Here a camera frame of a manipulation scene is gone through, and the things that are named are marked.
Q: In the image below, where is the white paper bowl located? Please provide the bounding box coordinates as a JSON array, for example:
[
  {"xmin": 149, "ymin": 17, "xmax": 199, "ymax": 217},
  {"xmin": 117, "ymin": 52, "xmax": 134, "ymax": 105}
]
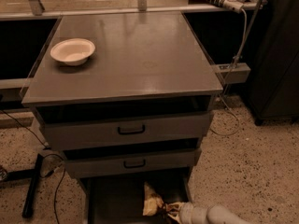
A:
[{"xmin": 50, "ymin": 38, "xmax": 95, "ymax": 66}]

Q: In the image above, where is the top grey drawer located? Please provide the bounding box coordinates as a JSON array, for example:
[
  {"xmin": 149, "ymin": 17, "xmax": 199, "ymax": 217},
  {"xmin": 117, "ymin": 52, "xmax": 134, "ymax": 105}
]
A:
[{"xmin": 41, "ymin": 112, "xmax": 213, "ymax": 150}]

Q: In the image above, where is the grey bracket box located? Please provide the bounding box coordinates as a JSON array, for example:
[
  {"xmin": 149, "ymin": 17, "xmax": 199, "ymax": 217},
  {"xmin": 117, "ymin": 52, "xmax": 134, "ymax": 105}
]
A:
[{"xmin": 212, "ymin": 63, "xmax": 250, "ymax": 86}]

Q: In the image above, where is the white cable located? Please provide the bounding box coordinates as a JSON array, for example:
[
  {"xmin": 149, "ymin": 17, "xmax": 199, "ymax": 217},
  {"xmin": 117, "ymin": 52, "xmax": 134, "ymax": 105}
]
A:
[{"xmin": 209, "ymin": 8, "xmax": 249, "ymax": 137}]

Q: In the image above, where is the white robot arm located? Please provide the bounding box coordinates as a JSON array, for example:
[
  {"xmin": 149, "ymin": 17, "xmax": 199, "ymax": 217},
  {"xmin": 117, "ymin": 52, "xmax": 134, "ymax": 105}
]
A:
[{"xmin": 167, "ymin": 202, "xmax": 251, "ymax": 224}]

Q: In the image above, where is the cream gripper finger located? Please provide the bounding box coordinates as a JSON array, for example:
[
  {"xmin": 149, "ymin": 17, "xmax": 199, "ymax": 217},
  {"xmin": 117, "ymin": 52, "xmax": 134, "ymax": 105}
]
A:
[
  {"xmin": 169, "ymin": 202, "xmax": 184, "ymax": 211},
  {"xmin": 168, "ymin": 214, "xmax": 181, "ymax": 224}
]

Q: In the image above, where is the black floor cable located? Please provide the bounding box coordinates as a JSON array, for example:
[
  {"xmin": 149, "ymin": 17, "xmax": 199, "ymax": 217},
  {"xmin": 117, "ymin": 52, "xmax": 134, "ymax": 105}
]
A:
[{"xmin": 0, "ymin": 107, "xmax": 67, "ymax": 224}]

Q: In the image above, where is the black floor stand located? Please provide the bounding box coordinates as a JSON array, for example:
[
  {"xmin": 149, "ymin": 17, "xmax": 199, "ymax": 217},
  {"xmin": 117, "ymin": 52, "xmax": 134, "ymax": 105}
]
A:
[{"xmin": 0, "ymin": 154, "xmax": 44, "ymax": 218}]

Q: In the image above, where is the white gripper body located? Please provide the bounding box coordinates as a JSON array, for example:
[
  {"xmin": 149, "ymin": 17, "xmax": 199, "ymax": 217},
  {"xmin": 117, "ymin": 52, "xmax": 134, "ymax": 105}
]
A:
[{"xmin": 178, "ymin": 203, "xmax": 209, "ymax": 224}]

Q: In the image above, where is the middle grey drawer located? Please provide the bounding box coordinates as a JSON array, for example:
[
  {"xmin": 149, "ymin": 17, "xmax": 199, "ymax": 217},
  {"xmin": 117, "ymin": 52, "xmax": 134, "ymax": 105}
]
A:
[{"xmin": 65, "ymin": 148, "xmax": 201, "ymax": 178}]

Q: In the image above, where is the dark cabinet at right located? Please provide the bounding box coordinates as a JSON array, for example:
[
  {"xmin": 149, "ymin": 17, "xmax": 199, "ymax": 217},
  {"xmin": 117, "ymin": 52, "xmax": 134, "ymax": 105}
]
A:
[{"xmin": 243, "ymin": 0, "xmax": 299, "ymax": 126}]

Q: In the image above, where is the brown yellow chip bag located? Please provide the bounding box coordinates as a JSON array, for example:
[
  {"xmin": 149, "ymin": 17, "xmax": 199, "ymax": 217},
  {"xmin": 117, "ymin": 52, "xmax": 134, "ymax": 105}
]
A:
[{"xmin": 142, "ymin": 182, "xmax": 179, "ymax": 224}]

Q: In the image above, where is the grey drawer cabinet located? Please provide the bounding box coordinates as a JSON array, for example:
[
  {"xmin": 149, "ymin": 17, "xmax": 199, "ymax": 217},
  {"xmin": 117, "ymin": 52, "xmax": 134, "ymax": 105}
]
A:
[{"xmin": 22, "ymin": 12, "xmax": 221, "ymax": 224}]

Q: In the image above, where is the bottom open grey drawer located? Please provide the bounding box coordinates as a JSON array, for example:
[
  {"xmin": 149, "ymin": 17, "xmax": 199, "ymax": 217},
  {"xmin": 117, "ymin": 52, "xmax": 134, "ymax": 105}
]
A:
[{"xmin": 87, "ymin": 168, "xmax": 192, "ymax": 224}]

